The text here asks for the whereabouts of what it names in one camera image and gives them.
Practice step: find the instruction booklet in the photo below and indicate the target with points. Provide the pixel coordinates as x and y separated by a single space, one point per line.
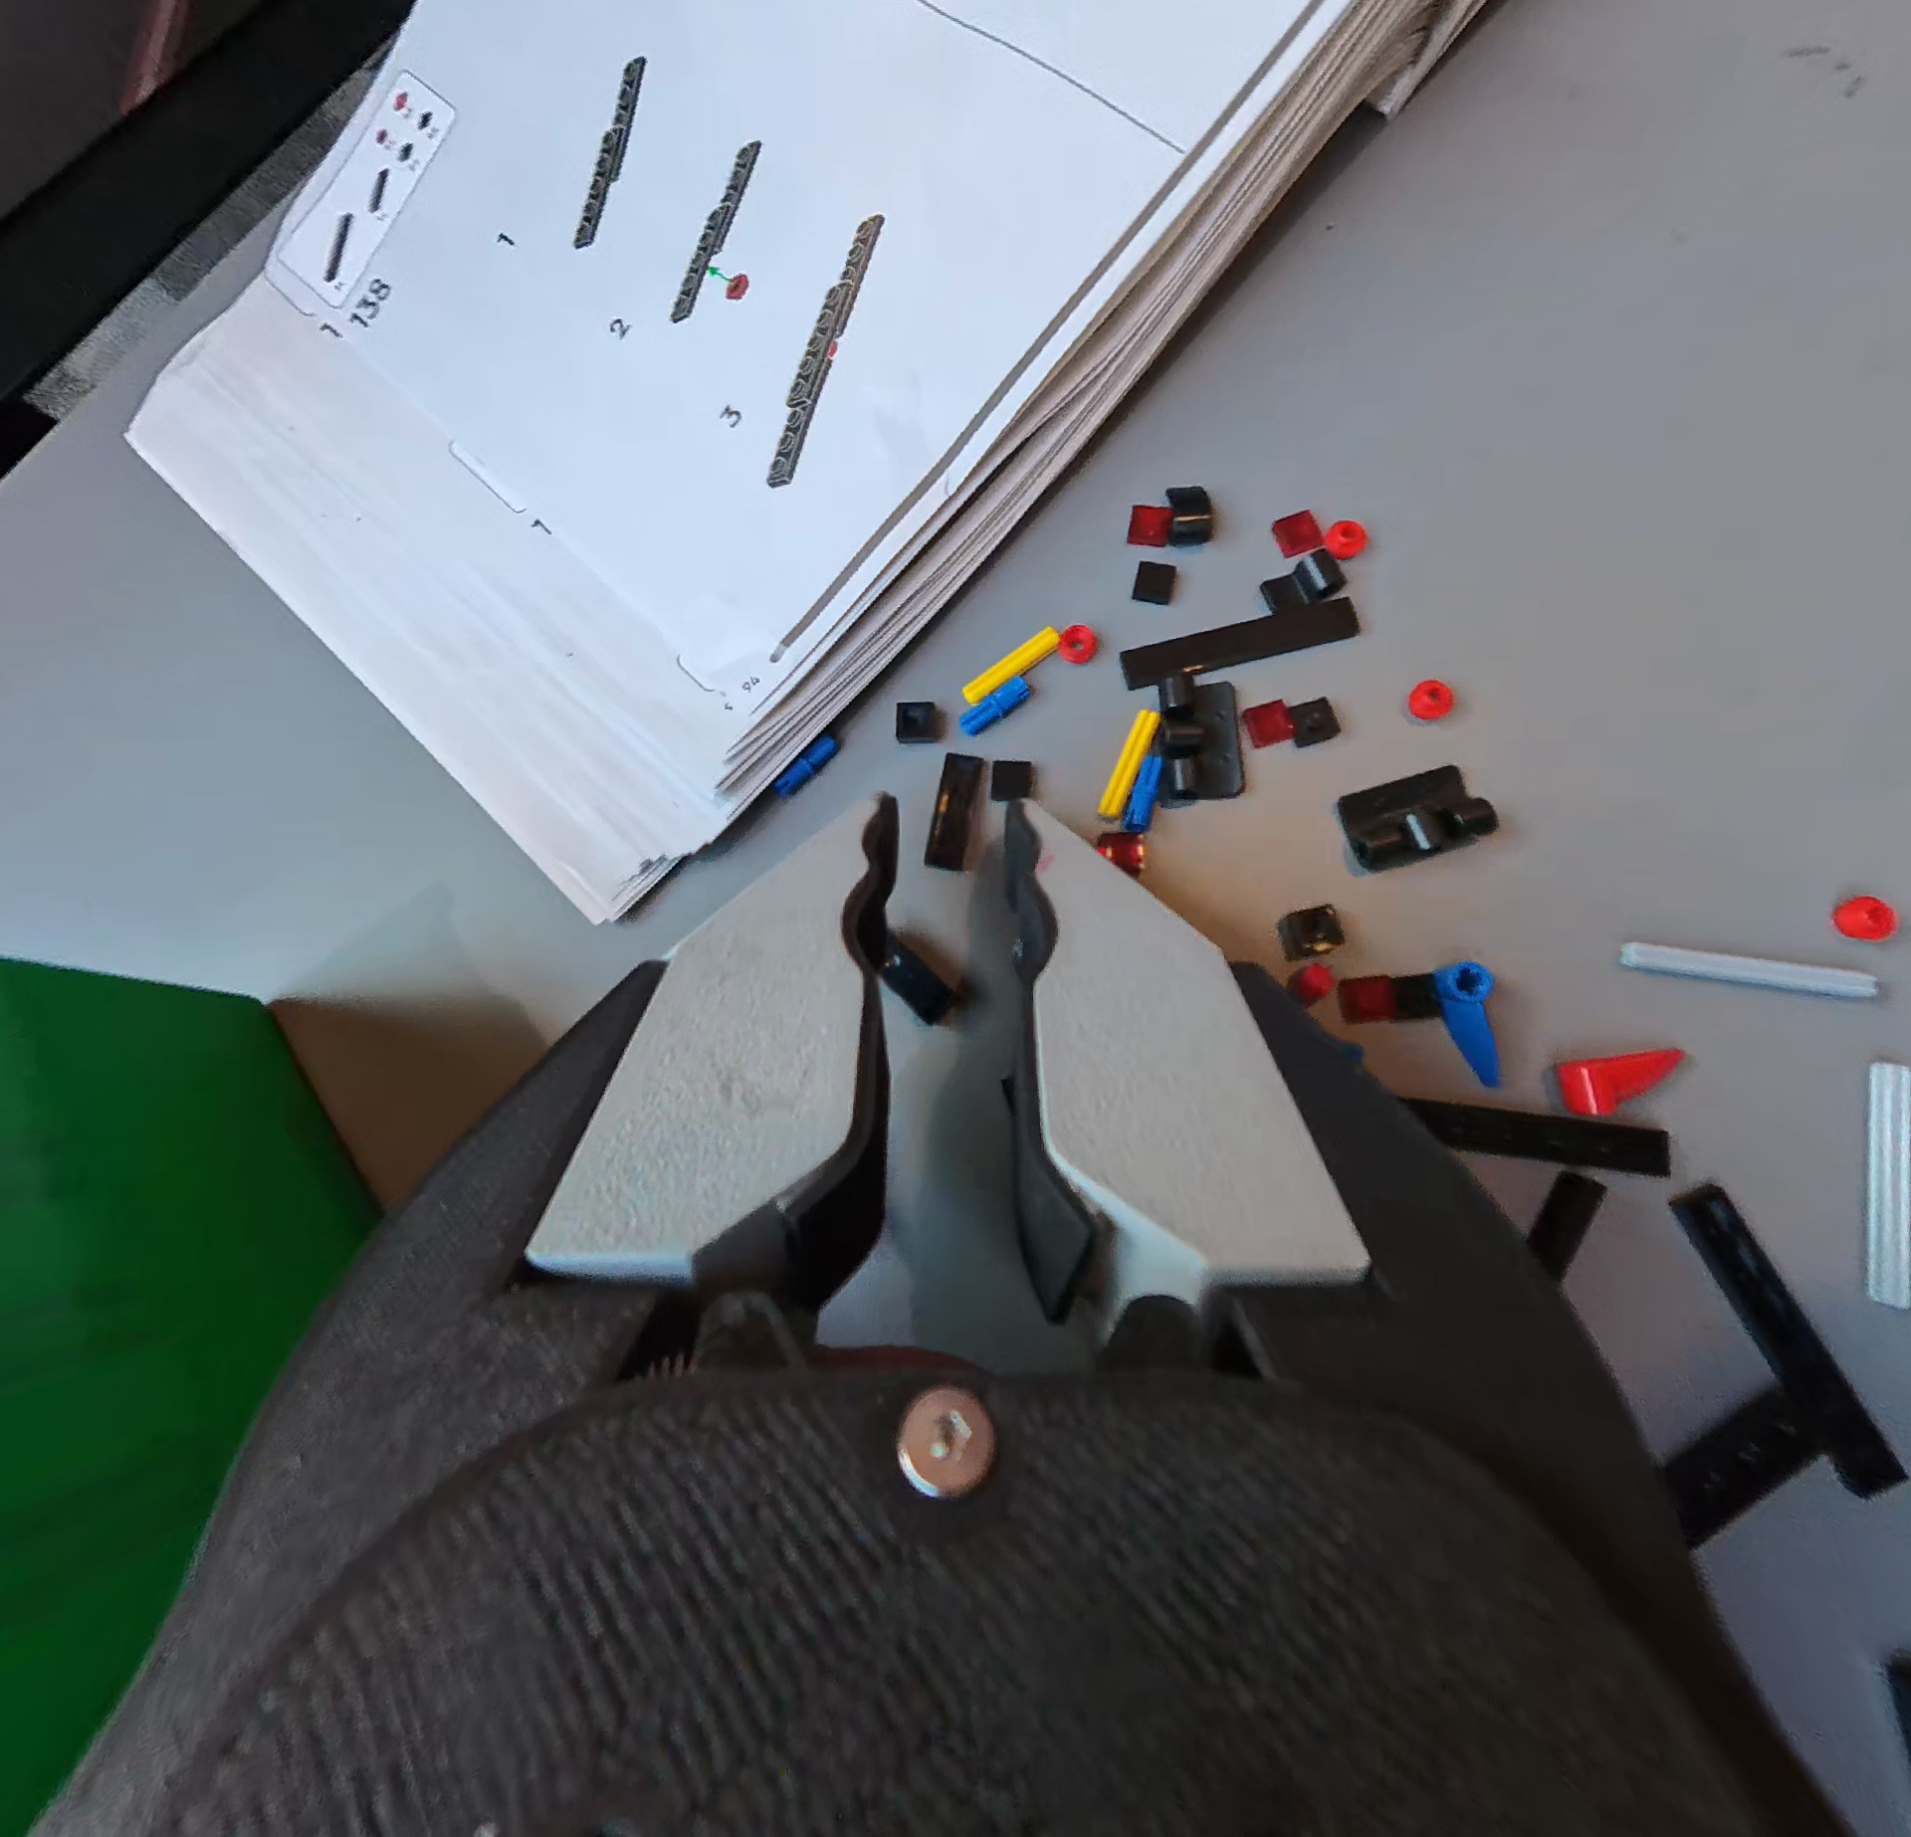
523 523

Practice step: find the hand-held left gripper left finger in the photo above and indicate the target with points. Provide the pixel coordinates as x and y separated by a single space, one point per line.
703 1090

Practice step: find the green plastic bin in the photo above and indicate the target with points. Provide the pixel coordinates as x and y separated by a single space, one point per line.
149 1345

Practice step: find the black connector pin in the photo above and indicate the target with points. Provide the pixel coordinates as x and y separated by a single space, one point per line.
918 979

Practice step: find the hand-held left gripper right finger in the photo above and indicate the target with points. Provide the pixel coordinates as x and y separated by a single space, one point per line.
1196 1105

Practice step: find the black toy set box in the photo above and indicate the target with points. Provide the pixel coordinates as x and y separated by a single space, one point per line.
149 248

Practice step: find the small brick pieces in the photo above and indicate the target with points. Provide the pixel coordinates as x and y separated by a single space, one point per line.
1240 641

